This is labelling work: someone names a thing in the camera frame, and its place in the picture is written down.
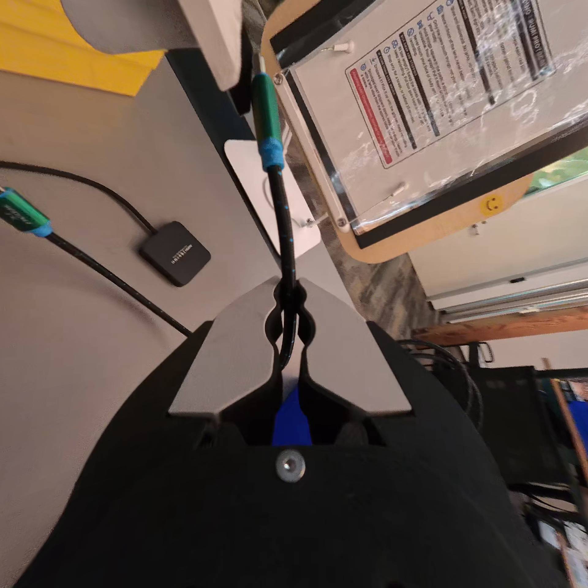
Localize instruction sign board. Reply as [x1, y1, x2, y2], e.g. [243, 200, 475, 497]
[262, 0, 588, 265]

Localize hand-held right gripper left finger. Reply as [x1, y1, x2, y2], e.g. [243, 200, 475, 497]
[168, 276, 284, 418]

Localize wooden post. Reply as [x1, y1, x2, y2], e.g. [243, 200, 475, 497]
[413, 305, 588, 350]

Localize blue divided plastic bin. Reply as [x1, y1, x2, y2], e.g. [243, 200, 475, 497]
[273, 385, 315, 448]

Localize square black HDMI adapter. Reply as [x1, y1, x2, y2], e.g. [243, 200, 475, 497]
[139, 221, 213, 288]

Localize yellow plastic bin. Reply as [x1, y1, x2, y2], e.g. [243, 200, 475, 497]
[0, 0, 167, 98]

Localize braided HDMI cable green plugs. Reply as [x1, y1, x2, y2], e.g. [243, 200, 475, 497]
[0, 54, 302, 374]

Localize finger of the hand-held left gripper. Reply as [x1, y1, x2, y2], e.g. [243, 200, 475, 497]
[62, 0, 245, 91]

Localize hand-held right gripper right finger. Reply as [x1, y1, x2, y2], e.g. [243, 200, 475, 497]
[298, 277, 413, 419]

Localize thin black adapter cable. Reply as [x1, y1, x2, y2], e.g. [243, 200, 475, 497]
[0, 160, 160, 233]

